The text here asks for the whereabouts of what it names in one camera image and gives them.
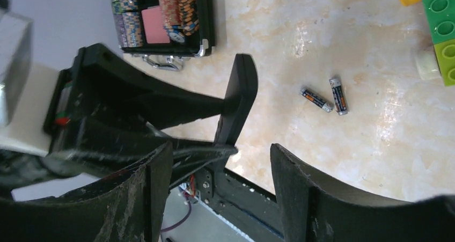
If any black remote control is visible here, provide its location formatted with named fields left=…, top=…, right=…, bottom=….
left=214, top=54, right=258, bottom=145

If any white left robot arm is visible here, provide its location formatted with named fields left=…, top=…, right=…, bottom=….
left=1, top=43, right=237, bottom=186

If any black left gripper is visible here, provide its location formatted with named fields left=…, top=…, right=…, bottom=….
left=43, top=43, right=238, bottom=177

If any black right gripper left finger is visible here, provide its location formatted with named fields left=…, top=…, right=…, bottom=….
left=1, top=142, right=173, bottom=241

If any black AAA battery left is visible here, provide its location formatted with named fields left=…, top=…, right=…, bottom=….
left=300, top=87, right=333, bottom=113

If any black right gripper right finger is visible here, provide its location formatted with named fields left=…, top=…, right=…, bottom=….
left=270, top=144, right=454, bottom=241

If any black AAA battery right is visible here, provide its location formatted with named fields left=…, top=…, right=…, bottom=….
left=329, top=77, right=348, bottom=115

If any colourful toy brick train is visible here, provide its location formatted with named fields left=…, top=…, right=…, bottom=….
left=400, top=0, right=454, bottom=86

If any black aaa battery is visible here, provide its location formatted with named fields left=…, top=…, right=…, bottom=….
left=329, top=77, right=348, bottom=115
left=300, top=87, right=333, bottom=113

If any black poker chip case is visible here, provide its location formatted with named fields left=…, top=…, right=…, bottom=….
left=110, top=0, right=216, bottom=57

